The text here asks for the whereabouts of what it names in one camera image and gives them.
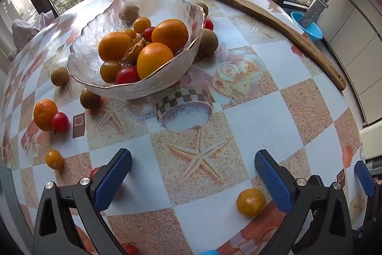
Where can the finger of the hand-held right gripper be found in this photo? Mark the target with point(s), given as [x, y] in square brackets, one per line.
[364, 177]

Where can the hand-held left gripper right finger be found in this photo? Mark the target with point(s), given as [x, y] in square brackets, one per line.
[273, 180]

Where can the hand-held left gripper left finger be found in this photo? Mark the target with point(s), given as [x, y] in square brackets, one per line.
[113, 180]

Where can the red cherry tomato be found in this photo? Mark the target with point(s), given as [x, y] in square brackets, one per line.
[130, 249]
[127, 75]
[94, 172]
[148, 33]
[209, 24]
[60, 122]

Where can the clear glass bowl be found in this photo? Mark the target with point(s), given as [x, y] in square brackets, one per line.
[89, 63]

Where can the printed checkered tablecloth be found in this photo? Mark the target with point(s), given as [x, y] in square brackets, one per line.
[238, 129]

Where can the brownish yellow cherry tomato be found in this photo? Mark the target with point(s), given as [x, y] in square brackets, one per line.
[109, 72]
[90, 98]

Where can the small mandarin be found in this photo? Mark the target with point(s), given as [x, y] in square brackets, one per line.
[44, 114]

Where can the large orange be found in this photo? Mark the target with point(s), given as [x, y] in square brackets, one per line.
[154, 60]
[114, 46]
[170, 35]

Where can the dry brown fruit husk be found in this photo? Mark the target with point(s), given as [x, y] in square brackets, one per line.
[133, 49]

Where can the white cabinet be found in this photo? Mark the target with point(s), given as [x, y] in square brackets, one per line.
[355, 34]

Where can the blue plastic basin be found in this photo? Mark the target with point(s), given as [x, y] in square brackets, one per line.
[315, 31]

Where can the metal grater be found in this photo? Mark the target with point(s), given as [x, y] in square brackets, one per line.
[312, 13]

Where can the grey cloth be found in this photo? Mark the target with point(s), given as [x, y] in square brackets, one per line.
[27, 29]

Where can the long wooden board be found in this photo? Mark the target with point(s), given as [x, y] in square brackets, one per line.
[238, 1]

